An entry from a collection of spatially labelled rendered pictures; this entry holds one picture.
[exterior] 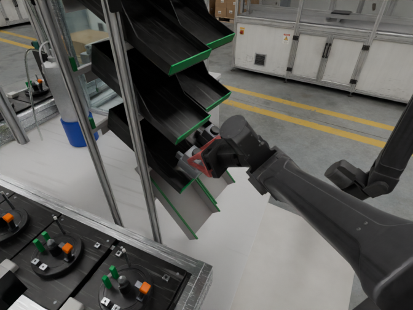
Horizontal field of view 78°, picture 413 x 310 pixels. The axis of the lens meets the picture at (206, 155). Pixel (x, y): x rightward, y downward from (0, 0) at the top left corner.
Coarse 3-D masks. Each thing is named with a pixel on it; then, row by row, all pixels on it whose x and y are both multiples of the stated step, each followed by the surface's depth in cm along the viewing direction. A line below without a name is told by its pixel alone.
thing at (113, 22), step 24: (48, 0) 50; (48, 24) 51; (120, 24) 46; (120, 48) 48; (72, 72) 59; (120, 72) 51; (72, 96) 61; (96, 144) 72; (96, 168) 76; (144, 168) 66; (144, 192) 72
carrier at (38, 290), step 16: (64, 224) 86; (80, 224) 86; (48, 240) 72; (64, 240) 79; (80, 240) 79; (96, 240) 81; (112, 240) 81; (16, 256) 77; (32, 256) 75; (48, 256) 75; (64, 256) 75; (80, 256) 76; (96, 256) 77; (16, 272) 73; (32, 272) 73; (48, 272) 71; (64, 272) 72; (80, 272) 73; (32, 288) 70; (48, 288) 70; (64, 288) 70; (48, 304) 66
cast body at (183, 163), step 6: (192, 150) 65; (198, 150) 65; (180, 156) 68; (186, 156) 64; (180, 162) 67; (186, 162) 66; (198, 162) 64; (186, 168) 67; (192, 168) 65; (192, 174) 67; (198, 174) 66
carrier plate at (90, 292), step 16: (112, 256) 77; (128, 256) 77; (144, 256) 77; (96, 272) 73; (160, 272) 73; (176, 272) 73; (96, 288) 70; (160, 288) 70; (176, 288) 70; (96, 304) 66; (160, 304) 66
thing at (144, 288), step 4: (136, 284) 61; (140, 284) 61; (144, 284) 60; (148, 284) 61; (140, 288) 60; (144, 288) 60; (148, 288) 60; (140, 292) 62; (144, 292) 60; (140, 296) 64
